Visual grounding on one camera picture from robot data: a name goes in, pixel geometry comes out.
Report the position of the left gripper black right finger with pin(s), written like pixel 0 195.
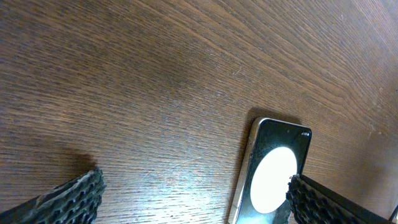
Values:
pixel 312 202

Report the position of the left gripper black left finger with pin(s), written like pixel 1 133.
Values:
pixel 75 201

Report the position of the black Galaxy flip phone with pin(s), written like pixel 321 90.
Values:
pixel 276 151

